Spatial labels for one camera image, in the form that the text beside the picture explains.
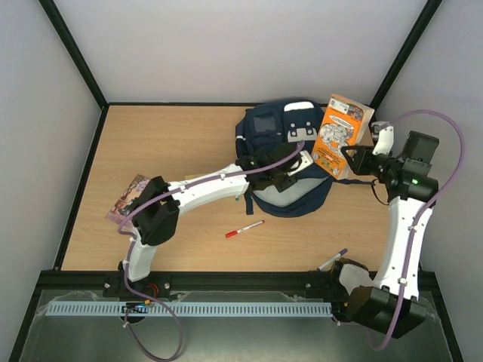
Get black aluminium frame rail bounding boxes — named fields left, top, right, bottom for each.
left=37, top=269, right=435, bottom=299

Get grey slotted cable duct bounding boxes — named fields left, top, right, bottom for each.
left=45, top=301, right=332, bottom=318

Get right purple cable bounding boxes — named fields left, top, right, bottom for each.
left=331, top=109, right=466, bottom=351

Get navy blue backpack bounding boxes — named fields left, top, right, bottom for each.
left=235, top=98, right=374, bottom=217

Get purple capped white pen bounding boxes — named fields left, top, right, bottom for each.
left=316, top=248, right=348, bottom=272

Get orange comic book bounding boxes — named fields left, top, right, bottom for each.
left=312, top=94, right=374, bottom=180

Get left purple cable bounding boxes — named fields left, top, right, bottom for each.
left=117, top=140, right=306, bottom=360

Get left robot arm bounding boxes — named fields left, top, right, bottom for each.
left=118, top=141, right=305, bottom=282

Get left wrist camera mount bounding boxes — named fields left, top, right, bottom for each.
left=292, top=150, right=313, bottom=174

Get purple illustrated booklet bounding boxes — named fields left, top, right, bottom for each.
left=105, top=174, right=150, bottom=225

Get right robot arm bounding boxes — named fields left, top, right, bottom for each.
left=329, top=126, right=439, bottom=339

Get purple cable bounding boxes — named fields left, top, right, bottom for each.
left=331, top=109, right=466, bottom=351
left=117, top=140, right=306, bottom=360

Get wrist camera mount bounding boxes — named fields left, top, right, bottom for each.
left=372, top=121, right=394, bottom=155
left=292, top=150, right=313, bottom=174

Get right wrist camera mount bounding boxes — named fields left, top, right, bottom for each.
left=372, top=121, right=394, bottom=155

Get red capped white pen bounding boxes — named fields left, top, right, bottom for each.
left=225, top=220, right=265, bottom=238

